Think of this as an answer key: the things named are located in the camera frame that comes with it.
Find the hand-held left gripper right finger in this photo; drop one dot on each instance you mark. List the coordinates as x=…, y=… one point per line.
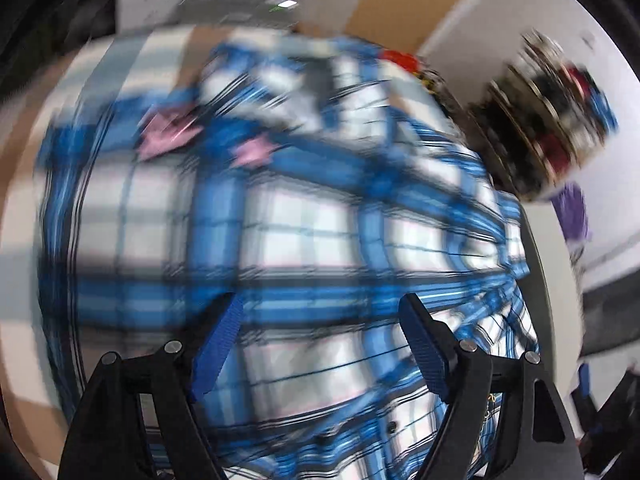
x=425, y=345

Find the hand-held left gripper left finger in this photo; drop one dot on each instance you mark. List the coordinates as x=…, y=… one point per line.
x=220, y=345

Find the blue plaid shirt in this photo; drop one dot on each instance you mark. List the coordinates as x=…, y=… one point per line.
x=300, y=235

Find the purple bag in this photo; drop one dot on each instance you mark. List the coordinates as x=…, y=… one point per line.
x=572, y=210

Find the red plastic bag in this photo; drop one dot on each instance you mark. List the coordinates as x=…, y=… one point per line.
x=400, y=59

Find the checkered tablecloth table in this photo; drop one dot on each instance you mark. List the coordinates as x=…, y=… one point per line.
x=125, y=70

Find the wooden door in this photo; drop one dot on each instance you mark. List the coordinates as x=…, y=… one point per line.
x=400, y=0

